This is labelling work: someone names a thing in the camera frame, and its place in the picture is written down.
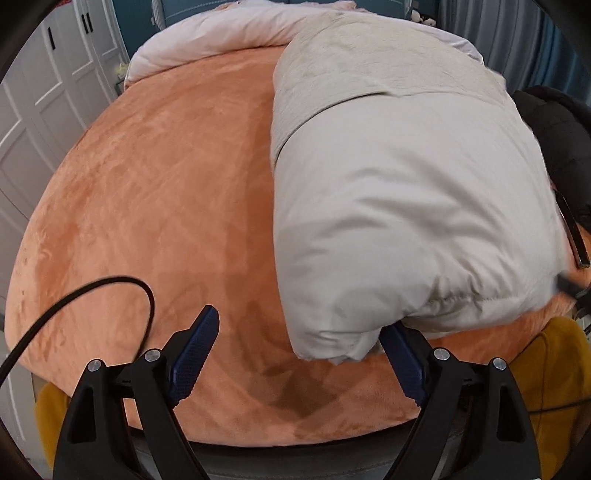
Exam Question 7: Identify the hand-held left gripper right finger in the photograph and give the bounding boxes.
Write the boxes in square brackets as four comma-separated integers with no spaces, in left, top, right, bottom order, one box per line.
[379,320,542,480]

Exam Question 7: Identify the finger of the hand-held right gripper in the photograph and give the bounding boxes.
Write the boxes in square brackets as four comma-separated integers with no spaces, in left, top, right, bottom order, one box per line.
[551,187,591,271]
[555,272,591,309]

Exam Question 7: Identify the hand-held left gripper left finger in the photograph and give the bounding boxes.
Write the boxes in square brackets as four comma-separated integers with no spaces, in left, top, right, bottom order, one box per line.
[53,305,221,480]

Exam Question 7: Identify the beige padded jacket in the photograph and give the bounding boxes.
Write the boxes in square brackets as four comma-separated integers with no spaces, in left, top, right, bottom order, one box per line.
[269,10,571,365]

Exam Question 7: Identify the person's yellow trouser leg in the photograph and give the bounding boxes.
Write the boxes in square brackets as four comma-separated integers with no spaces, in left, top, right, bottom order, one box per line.
[36,382,71,469]
[455,316,591,464]

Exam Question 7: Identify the orange plush bed blanket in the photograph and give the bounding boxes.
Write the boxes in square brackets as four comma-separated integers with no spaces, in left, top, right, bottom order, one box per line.
[6,58,575,448]

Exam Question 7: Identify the grey curtain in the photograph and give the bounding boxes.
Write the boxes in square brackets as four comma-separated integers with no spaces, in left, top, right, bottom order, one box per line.
[436,0,591,90]

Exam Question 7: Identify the white wardrobe doors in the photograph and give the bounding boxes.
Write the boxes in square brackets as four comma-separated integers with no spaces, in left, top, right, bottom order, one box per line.
[0,0,127,324]

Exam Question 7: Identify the white duvet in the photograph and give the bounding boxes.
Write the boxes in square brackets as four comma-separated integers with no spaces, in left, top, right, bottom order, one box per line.
[124,0,485,88]

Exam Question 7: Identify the black cable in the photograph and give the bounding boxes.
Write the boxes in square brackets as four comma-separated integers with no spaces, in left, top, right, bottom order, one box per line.
[0,275,155,384]

